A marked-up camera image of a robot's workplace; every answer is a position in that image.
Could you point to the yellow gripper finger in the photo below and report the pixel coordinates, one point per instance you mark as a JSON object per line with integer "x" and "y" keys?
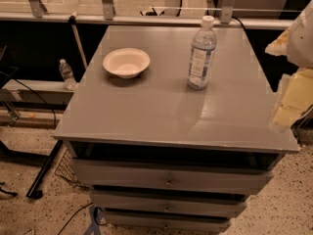
{"x": 294, "y": 100}
{"x": 279, "y": 46}

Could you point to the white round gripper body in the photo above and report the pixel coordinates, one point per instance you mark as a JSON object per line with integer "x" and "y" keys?
{"x": 301, "y": 44}

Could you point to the blue label plastic water bottle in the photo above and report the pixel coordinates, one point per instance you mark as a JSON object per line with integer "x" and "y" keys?
{"x": 202, "y": 52}

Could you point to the small background water bottle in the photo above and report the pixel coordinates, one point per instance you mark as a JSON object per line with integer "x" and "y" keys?
{"x": 67, "y": 75}

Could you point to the white paper bowl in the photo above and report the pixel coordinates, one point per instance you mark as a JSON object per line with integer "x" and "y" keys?
{"x": 126, "y": 62}

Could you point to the grey drawer cabinet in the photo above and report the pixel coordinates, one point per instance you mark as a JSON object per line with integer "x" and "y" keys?
{"x": 156, "y": 118}

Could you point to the top grey drawer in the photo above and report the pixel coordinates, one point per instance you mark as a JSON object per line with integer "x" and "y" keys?
{"x": 171, "y": 177}

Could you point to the grey drawer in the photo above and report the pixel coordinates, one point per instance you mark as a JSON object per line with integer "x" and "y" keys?
{"x": 167, "y": 221}
{"x": 171, "y": 177}
{"x": 141, "y": 202}

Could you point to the wooden stick with black tape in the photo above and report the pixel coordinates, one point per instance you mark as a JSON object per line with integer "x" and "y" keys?
{"x": 72, "y": 21}

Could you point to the middle grey drawer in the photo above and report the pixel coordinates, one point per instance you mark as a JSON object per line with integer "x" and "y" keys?
{"x": 141, "y": 202}

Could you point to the bottom grey drawer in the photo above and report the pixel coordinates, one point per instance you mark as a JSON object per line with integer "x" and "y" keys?
{"x": 167, "y": 221}

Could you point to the blue metal stand leg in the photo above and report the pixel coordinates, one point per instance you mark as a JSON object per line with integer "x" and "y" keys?
{"x": 96, "y": 215}

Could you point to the grey low side shelf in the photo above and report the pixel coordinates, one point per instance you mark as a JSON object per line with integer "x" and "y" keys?
{"x": 35, "y": 91}

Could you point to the black floor bar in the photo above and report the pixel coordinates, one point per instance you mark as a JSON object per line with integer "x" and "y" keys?
{"x": 34, "y": 192}

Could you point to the grey metal rail beam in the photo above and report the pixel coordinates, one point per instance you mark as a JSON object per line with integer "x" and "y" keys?
{"x": 142, "y": 20}

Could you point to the wire mesh panel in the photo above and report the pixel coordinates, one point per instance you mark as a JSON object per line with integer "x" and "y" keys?
{"x": 64, "y": 171}

